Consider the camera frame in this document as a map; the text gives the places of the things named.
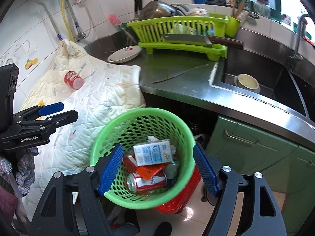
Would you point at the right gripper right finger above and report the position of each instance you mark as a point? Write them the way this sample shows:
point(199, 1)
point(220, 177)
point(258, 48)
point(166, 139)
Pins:
point(209, 168)

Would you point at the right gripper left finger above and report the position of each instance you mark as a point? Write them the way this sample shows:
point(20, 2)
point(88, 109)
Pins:
point(107, 168)

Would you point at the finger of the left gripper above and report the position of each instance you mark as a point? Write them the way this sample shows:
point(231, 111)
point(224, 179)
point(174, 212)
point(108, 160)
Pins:
point(51, 123)
point(48, 109)

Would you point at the yellow snack packet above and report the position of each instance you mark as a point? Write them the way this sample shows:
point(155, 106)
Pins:
point(40, 104)

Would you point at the red soda can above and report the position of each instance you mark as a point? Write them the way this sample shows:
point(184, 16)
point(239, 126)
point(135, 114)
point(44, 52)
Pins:
point(137, 184)

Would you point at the orange snack wrapper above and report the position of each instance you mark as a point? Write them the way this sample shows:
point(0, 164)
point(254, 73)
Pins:
point(149, 171)

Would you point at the red instant noodle cup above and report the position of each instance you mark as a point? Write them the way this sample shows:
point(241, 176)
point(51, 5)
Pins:
point(73, 80)

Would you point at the blue white milk carton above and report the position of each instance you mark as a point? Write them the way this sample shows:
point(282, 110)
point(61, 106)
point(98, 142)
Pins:
point(151, 154)

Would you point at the paper wad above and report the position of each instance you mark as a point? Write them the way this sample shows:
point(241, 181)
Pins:
point(166, 143)

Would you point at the pink forearm sleeve left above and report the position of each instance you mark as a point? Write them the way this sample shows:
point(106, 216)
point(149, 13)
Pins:
point(8, 200)

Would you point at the green plastic trash basket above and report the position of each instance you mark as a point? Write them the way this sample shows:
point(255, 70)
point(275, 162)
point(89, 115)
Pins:
point(133, 127)

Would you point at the steel kitchen knife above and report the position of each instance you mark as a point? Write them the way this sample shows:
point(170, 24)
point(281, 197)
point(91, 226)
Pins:
point(179, 74)

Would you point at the gloved left hand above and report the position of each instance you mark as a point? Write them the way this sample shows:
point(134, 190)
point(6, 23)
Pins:
point(25, 175)

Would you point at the red plastic stool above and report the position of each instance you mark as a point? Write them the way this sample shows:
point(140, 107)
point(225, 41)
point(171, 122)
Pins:
point(177, 204)

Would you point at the cream quilted cloth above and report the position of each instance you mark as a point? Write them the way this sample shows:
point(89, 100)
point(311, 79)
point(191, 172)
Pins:
point(108, 91)

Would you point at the green cabinet door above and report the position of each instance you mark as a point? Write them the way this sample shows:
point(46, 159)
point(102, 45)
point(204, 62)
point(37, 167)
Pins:
point(287, 167)

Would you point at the cream bowl in sink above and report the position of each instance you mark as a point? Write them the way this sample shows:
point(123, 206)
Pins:
point(247, 82)

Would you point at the white plate with red dot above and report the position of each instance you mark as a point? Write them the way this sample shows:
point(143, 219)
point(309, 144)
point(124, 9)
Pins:
point(125, 54)

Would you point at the steel sink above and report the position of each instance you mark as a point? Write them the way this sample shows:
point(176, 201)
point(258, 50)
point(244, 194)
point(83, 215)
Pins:
point(276, 84)

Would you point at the pink bottle brush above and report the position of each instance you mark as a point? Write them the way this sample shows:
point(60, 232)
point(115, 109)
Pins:
point(121, 27)

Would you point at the green dish rack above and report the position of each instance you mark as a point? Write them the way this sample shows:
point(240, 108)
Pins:
point(149, 33)

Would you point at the steel faucet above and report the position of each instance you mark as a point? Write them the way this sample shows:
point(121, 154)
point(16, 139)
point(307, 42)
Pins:
point(295, 57)

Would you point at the steel pot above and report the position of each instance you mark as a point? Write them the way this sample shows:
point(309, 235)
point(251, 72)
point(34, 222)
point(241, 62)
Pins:
point(157, 9)

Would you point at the cleaver with wooden handle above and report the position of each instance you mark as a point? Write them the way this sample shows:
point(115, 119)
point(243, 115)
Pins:
point(200, 40)

